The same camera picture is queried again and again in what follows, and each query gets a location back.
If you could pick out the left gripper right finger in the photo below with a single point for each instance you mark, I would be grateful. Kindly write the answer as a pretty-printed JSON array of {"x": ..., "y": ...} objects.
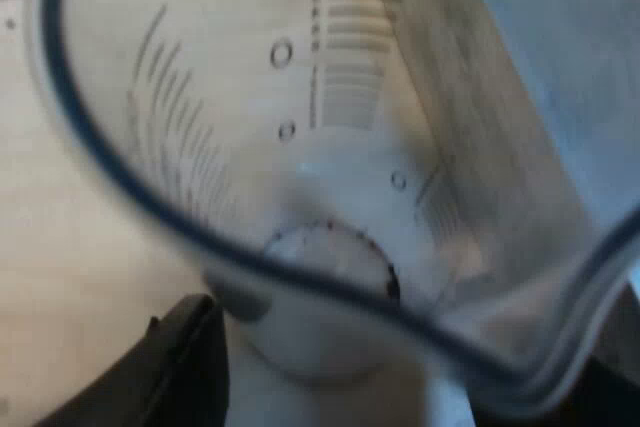
[{"x": 607, "y": 372}]

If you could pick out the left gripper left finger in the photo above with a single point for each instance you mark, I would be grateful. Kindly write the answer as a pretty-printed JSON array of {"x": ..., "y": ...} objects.
[{"x": 150, "y": 377}]

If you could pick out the clear measuring glass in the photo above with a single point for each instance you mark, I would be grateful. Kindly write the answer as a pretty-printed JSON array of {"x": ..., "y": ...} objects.
[{"x": 310, "y": 147}]

